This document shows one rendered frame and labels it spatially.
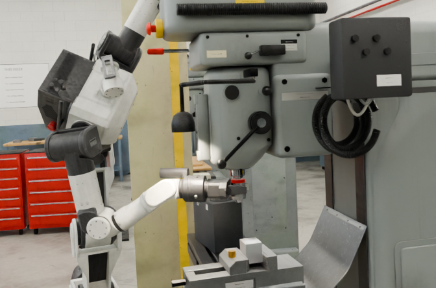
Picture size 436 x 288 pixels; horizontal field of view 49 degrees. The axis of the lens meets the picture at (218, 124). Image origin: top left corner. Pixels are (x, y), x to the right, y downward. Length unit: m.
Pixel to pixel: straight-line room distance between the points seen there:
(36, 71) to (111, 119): 9.04
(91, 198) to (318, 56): 0.86
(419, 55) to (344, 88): 0.48
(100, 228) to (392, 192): 0.93
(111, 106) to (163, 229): 1.78
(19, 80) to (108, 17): 2.25
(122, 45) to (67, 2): 8.95
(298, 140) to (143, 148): 1.89
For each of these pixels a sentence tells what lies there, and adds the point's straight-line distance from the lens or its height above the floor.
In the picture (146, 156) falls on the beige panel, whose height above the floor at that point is 1.17.
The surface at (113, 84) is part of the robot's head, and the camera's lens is 1.61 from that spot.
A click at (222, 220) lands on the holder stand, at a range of 1.84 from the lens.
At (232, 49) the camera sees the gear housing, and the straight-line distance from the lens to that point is 1.45.
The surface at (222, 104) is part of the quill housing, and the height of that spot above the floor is 1.51.
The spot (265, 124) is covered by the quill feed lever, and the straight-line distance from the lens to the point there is 1.45.
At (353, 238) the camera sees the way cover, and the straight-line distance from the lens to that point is 1.64.
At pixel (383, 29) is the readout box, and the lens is 1.34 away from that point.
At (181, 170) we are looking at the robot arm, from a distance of 1.61.
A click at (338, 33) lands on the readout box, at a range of 1.30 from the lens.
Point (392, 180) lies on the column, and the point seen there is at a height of 1.26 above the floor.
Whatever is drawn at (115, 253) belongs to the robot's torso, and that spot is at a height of 0.91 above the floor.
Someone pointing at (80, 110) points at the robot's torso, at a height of 1.52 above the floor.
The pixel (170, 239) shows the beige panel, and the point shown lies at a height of 0.60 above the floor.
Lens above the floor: 1.53
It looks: 3 degrees down
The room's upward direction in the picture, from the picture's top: 3 degrees counter-clockwise
